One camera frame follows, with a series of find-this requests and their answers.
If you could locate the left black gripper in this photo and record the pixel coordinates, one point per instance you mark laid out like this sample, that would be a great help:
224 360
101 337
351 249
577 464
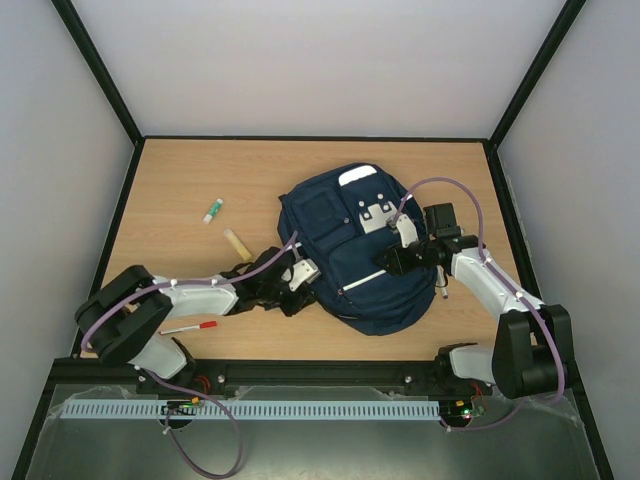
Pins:
294 305

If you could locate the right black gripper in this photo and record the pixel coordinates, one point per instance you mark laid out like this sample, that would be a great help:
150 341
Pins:
395 259

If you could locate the purple capped marker pen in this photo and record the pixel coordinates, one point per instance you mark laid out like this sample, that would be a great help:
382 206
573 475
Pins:
442 283

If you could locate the navy blue student backpack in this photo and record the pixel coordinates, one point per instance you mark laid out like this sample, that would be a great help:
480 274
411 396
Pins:
338 220

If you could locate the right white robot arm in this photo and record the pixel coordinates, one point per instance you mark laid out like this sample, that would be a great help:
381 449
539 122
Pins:
533 344

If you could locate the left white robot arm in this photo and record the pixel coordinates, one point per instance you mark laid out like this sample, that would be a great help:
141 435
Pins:
121 322

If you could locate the yellow highlighter pen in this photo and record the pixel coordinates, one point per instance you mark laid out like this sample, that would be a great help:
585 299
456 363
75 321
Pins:
237 245

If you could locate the red capped marker pen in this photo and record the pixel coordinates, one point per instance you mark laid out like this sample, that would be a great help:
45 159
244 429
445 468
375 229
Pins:
195 327

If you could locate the green capped glue stick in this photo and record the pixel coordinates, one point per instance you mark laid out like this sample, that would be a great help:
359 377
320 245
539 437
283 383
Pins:
213 210

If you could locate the left controller circuit board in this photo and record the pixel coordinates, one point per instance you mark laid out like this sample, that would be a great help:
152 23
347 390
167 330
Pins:
184 407

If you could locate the controller circuit board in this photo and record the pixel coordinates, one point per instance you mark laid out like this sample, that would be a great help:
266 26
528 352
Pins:
184 407
465 409

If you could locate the right controller circuit board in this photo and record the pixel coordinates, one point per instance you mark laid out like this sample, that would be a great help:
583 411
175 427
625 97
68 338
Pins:
465 409

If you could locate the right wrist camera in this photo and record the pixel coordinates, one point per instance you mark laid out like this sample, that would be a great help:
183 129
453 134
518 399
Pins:
405 228

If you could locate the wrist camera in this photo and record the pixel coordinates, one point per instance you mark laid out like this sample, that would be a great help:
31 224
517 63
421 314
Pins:
405 228
303 271

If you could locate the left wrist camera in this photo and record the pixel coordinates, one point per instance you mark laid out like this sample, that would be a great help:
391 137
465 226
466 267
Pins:
303 271

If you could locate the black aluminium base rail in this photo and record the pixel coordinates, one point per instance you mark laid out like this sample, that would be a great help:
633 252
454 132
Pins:
224 377

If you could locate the light blue slotted cable duct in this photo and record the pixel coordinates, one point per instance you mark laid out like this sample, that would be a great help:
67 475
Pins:
93 409

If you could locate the black enclosure frame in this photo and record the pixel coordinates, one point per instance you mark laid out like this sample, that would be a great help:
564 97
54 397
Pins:
81 37

